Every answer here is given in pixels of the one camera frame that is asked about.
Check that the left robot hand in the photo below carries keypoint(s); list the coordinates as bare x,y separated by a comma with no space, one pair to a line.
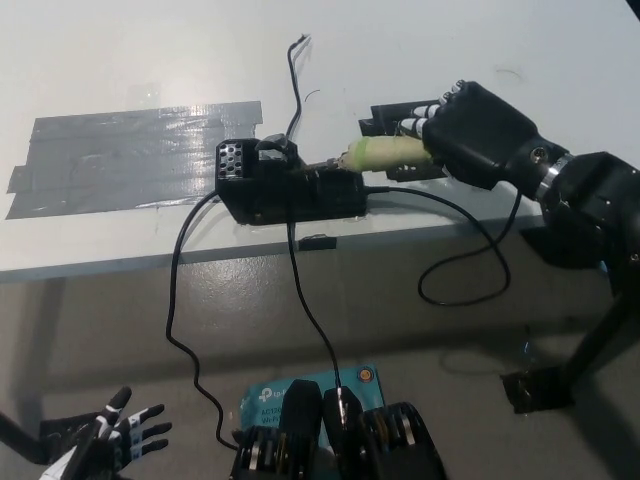
115,440

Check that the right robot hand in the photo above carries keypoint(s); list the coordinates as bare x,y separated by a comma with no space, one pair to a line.
480,135

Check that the tape-wrapped soldering iron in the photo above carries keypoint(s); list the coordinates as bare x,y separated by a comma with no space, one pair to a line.
390,152

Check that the black robot torso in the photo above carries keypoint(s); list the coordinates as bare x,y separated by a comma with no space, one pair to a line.
300,425

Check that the black soldering iron base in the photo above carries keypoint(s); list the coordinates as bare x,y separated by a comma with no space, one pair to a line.
280,200

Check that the black floor tape square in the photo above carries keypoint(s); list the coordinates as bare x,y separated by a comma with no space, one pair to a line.
60,430

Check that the black tape patch on table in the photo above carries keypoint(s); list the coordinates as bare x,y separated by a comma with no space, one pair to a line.
385,117

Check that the teal tp-link box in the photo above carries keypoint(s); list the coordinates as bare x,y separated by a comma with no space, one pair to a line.
265,400

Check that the small black tape strip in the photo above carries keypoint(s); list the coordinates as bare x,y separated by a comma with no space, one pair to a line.
317,243

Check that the black floor tape under leg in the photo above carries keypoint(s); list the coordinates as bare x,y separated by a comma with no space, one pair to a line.
532,395

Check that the dark under-table frame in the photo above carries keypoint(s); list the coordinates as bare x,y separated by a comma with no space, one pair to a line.
555,250

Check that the grey duct tape patch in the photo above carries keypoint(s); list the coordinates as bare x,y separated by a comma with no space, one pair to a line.
125,155

